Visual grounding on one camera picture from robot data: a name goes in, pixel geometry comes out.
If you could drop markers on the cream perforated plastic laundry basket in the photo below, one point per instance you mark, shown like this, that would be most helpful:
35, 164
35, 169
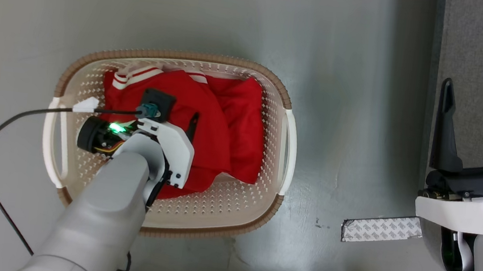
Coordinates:
233, 207

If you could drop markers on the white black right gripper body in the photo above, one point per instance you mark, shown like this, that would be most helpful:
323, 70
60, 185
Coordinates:
470, 207

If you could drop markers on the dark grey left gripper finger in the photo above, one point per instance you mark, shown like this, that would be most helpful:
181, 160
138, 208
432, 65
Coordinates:
192, 126

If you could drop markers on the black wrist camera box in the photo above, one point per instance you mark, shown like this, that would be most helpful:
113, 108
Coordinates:
159, 101

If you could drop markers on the grey printed tape strip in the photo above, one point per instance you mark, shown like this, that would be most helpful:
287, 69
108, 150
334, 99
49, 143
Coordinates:
381, 229

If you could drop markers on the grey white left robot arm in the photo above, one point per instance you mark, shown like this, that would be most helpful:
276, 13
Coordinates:
95, 223

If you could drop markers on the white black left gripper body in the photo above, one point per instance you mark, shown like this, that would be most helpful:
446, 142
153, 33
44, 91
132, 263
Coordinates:
174, 146

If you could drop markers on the red garment with white stripes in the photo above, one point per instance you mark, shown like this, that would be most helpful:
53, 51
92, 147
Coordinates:
233, 125

